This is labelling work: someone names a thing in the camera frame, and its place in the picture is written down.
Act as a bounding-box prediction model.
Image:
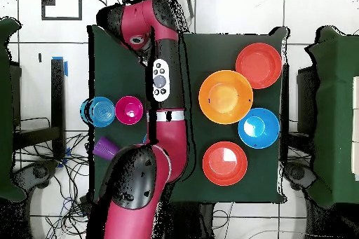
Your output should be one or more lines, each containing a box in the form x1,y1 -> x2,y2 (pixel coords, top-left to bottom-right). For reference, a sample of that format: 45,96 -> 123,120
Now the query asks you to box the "purple cup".
92,136 -> 121,162

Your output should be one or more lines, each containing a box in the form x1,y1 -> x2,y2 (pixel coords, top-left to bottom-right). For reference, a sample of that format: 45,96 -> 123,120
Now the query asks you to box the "green cloth covered side table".
305,25 -> 359,209
0,16 -> 26,202

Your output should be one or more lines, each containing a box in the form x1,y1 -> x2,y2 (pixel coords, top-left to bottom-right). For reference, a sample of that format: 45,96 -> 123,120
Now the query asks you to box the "large blue bowl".
237,107 -> 280,149

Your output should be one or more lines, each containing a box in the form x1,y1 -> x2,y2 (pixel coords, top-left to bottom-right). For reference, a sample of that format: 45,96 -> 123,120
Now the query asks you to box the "black office chair base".
283,161 -> 318,192
12,160 -> 58,191

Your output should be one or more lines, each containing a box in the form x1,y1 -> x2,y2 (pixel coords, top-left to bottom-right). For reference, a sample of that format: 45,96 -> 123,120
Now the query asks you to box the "small pink bowl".
115,95 -> 144,125

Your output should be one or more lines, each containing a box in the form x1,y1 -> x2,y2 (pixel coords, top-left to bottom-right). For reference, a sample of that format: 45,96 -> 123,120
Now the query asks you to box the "large orange bowl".
235,42 -> 283,90
202,141 -> 249,186

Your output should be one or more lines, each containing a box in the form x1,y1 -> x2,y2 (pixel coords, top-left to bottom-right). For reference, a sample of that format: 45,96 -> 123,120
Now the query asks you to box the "large yellow-orange bowl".
198,69 -> 254,125

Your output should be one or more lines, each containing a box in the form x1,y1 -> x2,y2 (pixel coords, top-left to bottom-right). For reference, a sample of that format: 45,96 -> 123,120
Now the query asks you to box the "blue tape strip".
51,55 -> 69,77

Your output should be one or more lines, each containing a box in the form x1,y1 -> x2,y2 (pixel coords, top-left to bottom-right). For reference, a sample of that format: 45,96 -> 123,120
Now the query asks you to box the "dark green table cloth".
88,25 -> 290,204

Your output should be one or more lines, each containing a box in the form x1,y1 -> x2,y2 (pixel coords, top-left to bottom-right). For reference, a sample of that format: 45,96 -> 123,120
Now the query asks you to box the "black power box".
79,195 -> 95,217

